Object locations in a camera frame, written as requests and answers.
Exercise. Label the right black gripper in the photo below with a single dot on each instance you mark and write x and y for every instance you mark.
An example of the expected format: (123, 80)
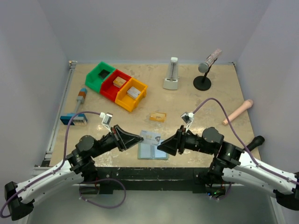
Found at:
(180, 140)

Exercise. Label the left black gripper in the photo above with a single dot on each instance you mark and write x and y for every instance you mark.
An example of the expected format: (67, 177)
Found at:
(117, 138)

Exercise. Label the green card holder wallet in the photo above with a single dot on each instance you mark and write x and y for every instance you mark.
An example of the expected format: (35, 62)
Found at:
(150, 152)

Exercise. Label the white VIP card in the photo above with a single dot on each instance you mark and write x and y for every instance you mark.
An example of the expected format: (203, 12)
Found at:
(150, 138)

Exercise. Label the gold VIP card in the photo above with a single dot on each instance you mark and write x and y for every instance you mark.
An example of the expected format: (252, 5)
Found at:
(160, 117)
(151, 116)

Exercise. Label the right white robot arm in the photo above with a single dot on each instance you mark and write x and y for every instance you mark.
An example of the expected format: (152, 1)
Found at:
(235, 165)

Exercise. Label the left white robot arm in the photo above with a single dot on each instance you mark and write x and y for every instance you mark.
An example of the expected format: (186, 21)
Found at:
(76, 167)

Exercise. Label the card stack in yellow bin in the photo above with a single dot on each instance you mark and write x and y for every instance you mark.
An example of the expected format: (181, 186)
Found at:
(133, 92)

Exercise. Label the card stack in red bin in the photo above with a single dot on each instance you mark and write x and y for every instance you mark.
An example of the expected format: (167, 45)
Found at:
(119, 82)

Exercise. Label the yellow plastic bin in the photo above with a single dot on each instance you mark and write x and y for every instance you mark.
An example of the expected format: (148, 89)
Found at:
(125, 101)

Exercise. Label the toy block hammer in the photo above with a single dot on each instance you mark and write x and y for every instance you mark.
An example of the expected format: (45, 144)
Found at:
(80, 119)

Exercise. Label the white metronome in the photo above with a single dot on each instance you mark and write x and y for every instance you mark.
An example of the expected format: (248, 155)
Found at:
(171, 79)

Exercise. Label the black microphone stand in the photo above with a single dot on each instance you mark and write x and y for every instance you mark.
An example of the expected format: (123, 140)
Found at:
(203, 83)

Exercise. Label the green plastic bin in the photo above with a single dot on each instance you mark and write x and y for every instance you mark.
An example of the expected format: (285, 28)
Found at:
(96, 77)

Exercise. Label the black item in green bin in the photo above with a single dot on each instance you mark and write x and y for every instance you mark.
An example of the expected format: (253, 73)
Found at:
(103, 74)

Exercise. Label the grey glitter microphone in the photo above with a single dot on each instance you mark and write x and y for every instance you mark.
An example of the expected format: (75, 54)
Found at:
(209, 61)

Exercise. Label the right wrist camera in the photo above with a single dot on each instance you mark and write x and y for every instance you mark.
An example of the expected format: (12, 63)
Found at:
(188, 118)

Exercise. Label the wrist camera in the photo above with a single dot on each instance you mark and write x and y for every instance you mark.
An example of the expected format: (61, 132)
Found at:
(106, 118)
(188, 118)

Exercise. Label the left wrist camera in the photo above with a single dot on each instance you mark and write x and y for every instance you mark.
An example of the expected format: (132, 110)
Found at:
(106, 118)

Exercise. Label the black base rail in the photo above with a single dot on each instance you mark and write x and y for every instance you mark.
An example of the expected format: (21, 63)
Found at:
(150, 179)

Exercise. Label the aluminium frame rail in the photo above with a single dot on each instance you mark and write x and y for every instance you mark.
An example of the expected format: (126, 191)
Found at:
(45, 164)

